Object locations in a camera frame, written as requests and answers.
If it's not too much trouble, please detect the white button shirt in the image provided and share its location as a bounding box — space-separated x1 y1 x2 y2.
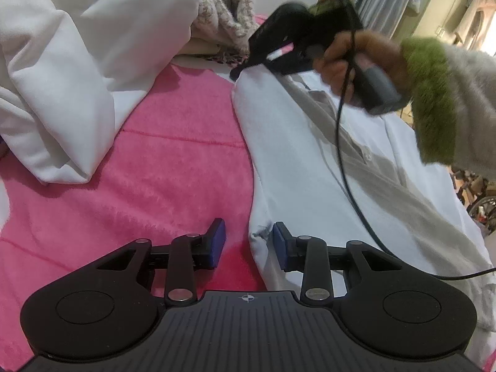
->
231 56 496 372

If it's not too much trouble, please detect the person's right forearm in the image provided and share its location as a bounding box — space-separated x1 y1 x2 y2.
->
399 37 496 179

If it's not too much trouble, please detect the black cable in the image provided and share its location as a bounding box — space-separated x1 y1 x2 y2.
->
335 31 496 280

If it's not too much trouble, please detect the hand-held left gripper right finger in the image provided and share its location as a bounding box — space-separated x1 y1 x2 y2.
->
272 222 404 307

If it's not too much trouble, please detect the pink floral blanket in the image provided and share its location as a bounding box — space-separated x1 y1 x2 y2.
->
0 13 496 372

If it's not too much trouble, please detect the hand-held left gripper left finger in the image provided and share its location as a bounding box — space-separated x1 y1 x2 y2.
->
95 218 226 307

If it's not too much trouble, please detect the person's right hand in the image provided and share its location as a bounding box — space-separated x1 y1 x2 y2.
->
312 31 409 103

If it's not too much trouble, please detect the beige checked woolen coat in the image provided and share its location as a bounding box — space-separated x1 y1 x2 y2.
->
190 0 260 64

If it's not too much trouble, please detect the wheelchair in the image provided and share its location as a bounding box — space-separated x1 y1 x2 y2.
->
451 165 496 237

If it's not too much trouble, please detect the white thick garment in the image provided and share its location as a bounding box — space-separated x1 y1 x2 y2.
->
0 0 204 184

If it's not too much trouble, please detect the hanging garment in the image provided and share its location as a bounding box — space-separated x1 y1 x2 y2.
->
453 0 496 51

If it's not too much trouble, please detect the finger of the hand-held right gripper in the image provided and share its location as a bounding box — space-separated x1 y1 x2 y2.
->
230 56 280 82
277 48 315 76

